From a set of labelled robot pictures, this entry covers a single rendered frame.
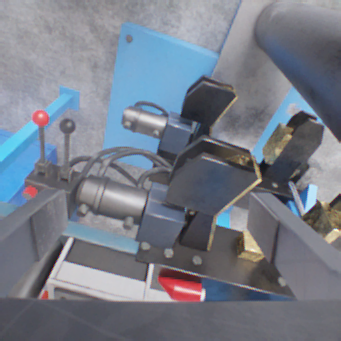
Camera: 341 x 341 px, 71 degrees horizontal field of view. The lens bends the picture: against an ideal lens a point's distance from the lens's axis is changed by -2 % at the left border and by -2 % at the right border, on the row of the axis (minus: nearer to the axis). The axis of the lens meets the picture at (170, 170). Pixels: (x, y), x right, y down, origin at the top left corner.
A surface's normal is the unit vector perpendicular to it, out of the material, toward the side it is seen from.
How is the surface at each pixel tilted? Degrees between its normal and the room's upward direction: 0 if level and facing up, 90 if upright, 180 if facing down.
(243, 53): 0
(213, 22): 0
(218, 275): 90
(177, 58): 0
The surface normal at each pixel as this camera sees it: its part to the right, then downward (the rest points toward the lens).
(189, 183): -0.11, 0.62
